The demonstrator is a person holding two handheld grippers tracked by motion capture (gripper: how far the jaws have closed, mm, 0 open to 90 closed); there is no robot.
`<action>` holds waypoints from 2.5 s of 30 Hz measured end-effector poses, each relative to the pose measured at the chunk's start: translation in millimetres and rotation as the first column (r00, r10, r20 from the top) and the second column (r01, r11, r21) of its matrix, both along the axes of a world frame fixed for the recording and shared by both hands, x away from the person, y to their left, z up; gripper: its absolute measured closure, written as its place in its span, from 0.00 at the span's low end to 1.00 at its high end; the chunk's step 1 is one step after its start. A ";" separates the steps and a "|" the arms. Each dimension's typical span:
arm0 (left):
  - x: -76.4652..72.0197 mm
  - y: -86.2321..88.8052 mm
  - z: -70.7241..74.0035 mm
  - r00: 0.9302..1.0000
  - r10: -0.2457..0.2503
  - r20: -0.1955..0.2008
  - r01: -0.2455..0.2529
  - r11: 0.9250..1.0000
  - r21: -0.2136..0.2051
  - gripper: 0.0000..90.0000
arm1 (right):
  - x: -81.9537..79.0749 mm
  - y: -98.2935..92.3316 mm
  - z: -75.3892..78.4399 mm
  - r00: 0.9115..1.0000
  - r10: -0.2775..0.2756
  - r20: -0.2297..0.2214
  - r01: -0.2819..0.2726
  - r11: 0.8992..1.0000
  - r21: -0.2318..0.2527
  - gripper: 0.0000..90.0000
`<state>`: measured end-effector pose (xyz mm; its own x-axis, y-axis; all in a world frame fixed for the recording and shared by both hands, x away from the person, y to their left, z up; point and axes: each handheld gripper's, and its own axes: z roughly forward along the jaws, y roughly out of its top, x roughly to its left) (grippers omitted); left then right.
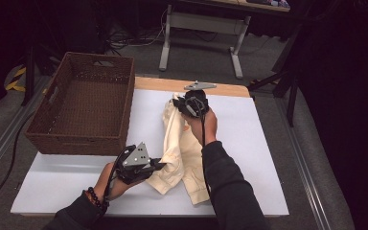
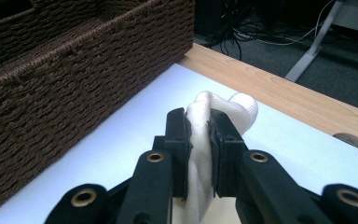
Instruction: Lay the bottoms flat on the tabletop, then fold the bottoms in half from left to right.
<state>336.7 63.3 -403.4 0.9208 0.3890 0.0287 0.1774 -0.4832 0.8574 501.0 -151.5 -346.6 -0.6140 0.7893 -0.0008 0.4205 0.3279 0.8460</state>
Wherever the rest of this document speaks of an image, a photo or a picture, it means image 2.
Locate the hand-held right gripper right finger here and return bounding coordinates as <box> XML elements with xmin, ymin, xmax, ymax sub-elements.
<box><xmin>208</xmin><ymin>108</ymin><xmax>250</xmax><ymax>199</ymax></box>

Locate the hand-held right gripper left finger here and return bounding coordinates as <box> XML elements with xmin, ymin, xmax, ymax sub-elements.
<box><xmin>152</xmin><ymin>106</ymin><xmax>194</xmax><ymax>200</ymax></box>

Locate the cream sweatshirt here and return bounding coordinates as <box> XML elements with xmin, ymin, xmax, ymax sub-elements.
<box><xmin>171</xmin><ymin>91</ymin><xmax>259</xmax><ymax>224</ymax></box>

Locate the brown woven basket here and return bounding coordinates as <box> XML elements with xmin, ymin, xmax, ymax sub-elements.
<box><xmin>0</xmin><ymin>0</ymin><xmax>197</xmax><ymax>215</ymax></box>

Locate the white table sheet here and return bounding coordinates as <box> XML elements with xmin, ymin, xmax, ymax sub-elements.
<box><xmin>0</xmin><ymin>63</ymin><xmax>358</xmax><ymax>224</ymax></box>

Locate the wooden table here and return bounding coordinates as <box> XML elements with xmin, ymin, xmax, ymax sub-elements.
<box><xmin>176</xmin><ymin>42</ymin><xmax>358</xmax><ymax>157</ymax></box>

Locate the bundle of floor cables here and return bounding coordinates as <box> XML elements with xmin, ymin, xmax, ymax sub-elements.
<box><xmin>204</xmin><ymin>0</ymin><xmax>337</xmax><ymax>60</ymax></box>

